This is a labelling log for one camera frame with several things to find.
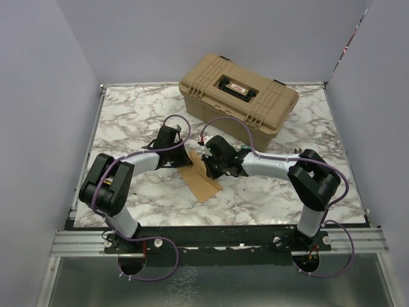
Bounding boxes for brown paper envelope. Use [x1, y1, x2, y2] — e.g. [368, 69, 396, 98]
[178, 150, 223, 203]

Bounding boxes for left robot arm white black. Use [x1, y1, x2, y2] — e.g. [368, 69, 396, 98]
[79, 125, 192, 253]

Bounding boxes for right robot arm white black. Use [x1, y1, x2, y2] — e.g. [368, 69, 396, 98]
[199, 136, 341, 250]

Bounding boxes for tan plastic tool case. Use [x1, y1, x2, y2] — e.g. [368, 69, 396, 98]
[178, 54, 299, 152]

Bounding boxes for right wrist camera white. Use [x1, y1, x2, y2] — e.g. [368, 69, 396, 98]
[198, 135, 212, 157]

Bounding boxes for black mounting base rail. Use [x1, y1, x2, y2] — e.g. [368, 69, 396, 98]
[91, 225, 324, 267]

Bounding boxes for aluminium frame rail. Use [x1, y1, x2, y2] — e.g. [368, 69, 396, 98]
[50, 228, 389, 257]

